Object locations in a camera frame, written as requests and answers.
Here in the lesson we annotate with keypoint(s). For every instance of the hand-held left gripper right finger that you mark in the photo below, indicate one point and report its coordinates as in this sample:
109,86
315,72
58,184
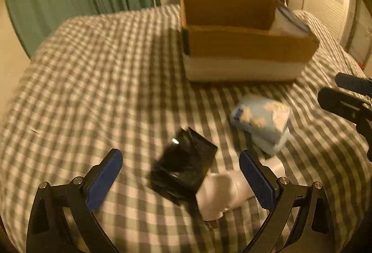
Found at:
258,183

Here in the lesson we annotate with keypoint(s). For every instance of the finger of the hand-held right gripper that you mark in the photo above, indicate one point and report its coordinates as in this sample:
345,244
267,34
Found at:
353,83
340,101

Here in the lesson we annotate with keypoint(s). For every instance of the white plastic-wrapped pack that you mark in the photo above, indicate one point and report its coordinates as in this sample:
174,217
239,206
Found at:
223,192

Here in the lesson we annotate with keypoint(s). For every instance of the cardboard box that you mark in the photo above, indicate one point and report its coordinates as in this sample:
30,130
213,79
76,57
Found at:
247,49

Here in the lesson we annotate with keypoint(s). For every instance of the checked bed blanket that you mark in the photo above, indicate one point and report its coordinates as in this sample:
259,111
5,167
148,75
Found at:
101,90

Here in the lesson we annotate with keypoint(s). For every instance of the light blue tissue pack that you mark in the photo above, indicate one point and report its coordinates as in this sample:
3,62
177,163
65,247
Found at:
258,122

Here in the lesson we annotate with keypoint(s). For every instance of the white item inside box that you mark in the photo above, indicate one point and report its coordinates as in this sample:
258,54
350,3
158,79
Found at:
287,24

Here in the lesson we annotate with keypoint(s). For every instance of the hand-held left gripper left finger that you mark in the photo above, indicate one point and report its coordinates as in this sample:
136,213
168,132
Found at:
102,183

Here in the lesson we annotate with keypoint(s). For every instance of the black glossy packet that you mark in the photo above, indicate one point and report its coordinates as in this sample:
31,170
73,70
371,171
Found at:
183,165

